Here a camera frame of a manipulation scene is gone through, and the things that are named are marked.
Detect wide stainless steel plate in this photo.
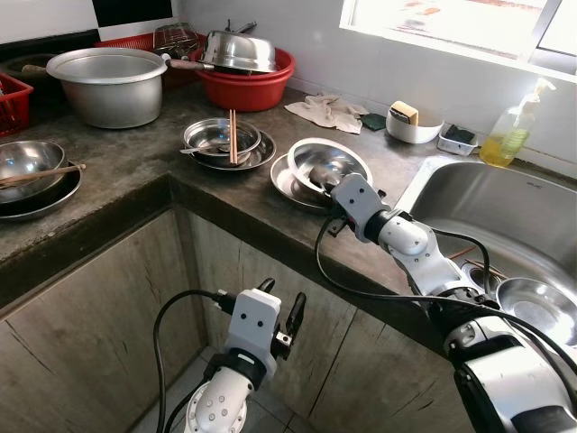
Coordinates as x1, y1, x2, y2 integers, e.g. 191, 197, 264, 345
270, 152, 362, 210

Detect white crumpled cloth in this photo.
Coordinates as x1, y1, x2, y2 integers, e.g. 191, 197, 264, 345
285, 93, 369, 134

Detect green scouring pad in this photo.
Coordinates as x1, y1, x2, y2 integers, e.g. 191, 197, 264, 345
361, 113, 389, 132

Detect white sponge holder bowl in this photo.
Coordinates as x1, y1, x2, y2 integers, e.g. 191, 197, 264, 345
386, 106, 444, 145

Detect yellow sponge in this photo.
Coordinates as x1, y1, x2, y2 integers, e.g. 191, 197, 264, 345
390, 101, 420, 125

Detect red plastic basin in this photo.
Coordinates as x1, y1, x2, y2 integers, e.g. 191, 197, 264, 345
194, 47, 296, 113

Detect stainless steel spoon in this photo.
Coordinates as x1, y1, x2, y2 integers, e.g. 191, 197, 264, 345
179, 143, 231, 156

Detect small white plastic tray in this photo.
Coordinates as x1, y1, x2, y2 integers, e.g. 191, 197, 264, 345
437, 124, 481, 156

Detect dark scrubber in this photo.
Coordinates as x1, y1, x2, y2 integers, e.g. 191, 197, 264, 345
444, 124, 477, 143

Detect sink drain strainer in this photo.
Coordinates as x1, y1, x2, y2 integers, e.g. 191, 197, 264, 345
464, 259, 497, 282

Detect steel dome lid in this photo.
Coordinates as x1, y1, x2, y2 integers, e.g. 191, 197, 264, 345
199, 30, 279, 75

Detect stainless steel double sink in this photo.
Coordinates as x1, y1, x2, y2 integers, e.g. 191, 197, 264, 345
394, 155, 577, 380

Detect wooden cabinet front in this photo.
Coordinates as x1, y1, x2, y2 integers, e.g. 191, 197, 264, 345
0, 203, 506, 433

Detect yellow dish soap pump bottle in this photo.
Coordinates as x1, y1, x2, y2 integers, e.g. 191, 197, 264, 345
478, 78, 557, 168

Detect large aluminium pot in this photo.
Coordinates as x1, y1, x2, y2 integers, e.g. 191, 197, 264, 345
45, 47, 169, 130

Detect red plastic crate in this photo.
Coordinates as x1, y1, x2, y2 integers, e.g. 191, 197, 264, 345
94, 30, 210, 64

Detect deep stainless steel bowl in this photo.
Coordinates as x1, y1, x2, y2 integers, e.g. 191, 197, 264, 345
0, 140, 69, 204

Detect red plastic basket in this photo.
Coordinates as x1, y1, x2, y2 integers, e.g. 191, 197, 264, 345
0, 72, 35, 138

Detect dark pan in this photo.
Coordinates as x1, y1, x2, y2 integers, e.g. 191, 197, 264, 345
0, 50, 69, 91

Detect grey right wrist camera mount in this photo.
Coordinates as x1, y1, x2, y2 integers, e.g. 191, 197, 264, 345
330, 173, 391, 243

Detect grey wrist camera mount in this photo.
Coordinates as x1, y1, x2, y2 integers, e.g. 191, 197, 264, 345
225, 289, 282, 362
330, 173, 391, 243

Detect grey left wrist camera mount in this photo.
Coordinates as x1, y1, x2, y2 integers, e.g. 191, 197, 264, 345
225, 289, 282, 362

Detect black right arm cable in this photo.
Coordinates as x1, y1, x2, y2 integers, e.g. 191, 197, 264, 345
431, 227, 493, 294
314, 216, 577, 371

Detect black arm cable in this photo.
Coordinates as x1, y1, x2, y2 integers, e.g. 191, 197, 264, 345
152, 289, 237, 433
431, 227, 493, 294
314, 216, 577, 371

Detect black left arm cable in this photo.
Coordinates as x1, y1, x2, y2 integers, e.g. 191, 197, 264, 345
152, 289, 237, 433

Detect black utensil handle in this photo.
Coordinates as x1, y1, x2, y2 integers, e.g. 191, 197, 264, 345
224, 20, 259, 37

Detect pan with wooden handle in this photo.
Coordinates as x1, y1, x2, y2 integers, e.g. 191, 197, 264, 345
164, 54, 217, 73

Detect metal wire basket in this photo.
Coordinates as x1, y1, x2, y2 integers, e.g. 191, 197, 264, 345
151, 23, 203, 57

